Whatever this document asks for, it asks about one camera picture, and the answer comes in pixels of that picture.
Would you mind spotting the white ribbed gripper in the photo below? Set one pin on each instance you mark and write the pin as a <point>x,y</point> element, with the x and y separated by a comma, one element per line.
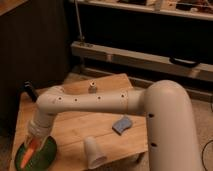
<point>37,132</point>

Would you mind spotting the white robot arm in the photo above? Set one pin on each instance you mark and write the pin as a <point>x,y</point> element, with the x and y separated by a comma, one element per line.
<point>171,129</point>

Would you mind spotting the green ceramic bowl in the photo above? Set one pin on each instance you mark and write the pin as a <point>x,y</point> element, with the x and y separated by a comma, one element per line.
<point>41,160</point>

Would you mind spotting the black cylindrical object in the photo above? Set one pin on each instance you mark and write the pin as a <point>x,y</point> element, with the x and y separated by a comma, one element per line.
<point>30,90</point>

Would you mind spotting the white plastic cup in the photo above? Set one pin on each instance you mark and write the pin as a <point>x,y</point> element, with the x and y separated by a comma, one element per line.
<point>94,155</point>

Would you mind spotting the small white bottle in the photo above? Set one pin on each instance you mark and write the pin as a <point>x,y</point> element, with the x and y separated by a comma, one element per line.
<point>92,87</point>

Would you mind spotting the wooden table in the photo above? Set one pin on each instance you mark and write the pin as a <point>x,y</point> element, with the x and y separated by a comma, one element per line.
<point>71,128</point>

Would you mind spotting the blue sponge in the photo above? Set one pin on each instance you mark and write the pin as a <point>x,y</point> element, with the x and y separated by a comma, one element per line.
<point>122,124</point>

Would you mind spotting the grey metal shelf rack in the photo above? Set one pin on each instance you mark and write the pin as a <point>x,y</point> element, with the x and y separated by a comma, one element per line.
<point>140,40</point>

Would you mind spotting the metal vertical pole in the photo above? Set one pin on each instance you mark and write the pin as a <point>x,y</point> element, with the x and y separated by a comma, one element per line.
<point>81,37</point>

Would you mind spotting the black handle on rack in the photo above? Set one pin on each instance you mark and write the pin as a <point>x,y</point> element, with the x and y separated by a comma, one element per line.
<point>182,63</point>

